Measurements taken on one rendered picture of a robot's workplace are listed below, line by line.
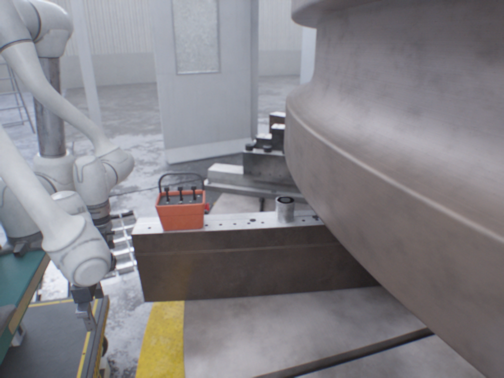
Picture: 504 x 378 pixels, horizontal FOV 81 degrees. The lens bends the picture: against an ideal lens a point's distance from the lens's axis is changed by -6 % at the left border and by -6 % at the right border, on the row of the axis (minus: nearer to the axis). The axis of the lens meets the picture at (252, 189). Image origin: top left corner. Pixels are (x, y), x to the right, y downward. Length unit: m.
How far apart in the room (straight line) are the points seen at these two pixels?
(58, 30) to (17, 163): 0.66
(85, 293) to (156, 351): 0.90
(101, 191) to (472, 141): 1.04
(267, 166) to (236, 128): 2.27
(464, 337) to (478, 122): 0.42
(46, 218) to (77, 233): 0.07
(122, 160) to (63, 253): 0.59
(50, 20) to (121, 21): 13.19
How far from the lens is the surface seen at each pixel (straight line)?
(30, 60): 1.17
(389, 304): 1.64
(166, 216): 1.31
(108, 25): 14.40
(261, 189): 2.44
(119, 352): 1.86
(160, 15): 4.09
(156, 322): 1.94
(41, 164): 1.42
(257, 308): 1.51
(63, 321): 1.64
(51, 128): 1.38
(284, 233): 1.36
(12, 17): 1.20
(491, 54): 0.77
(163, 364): 1.75
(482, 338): 0.71
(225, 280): 1.48
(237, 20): 4.40
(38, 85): 1.16
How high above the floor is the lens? 1.39
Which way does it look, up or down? 25 degrees down
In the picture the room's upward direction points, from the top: straight up
